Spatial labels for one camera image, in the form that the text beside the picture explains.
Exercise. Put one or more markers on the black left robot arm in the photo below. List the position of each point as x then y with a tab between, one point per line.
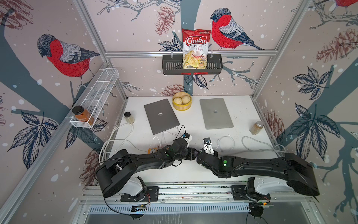
114	173

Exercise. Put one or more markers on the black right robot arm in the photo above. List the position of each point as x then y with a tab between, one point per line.
296	172

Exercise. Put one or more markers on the silver laptop on right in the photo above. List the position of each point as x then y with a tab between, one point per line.
215	114

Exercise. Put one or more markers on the dark grey laptop on left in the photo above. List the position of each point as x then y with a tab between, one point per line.
161	116

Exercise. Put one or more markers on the orange power strip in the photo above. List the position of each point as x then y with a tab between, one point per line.
153	150

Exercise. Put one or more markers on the yellow bamboo steamer basket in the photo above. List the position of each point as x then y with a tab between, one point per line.
182	107

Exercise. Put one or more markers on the white bun in steamer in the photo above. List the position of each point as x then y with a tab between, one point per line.
186	99
178	101

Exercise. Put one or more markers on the silver-lid glass spice jar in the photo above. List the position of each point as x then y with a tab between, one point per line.
257	127

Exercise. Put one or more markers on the black-lid glass jar on table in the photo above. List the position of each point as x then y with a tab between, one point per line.
129	118

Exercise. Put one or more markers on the orange jar on shelf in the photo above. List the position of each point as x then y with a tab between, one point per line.
83	115

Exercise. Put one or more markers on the Chuba cassava chips bag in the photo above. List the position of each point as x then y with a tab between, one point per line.
195	48

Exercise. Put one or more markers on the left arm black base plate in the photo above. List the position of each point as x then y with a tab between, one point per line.
148	194

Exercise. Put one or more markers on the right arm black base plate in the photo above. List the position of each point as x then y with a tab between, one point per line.
242	193

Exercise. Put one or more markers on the black wire wall basket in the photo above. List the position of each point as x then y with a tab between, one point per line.
173	65

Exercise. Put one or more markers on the white wire wall shelf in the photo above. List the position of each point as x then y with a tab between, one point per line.
97	96

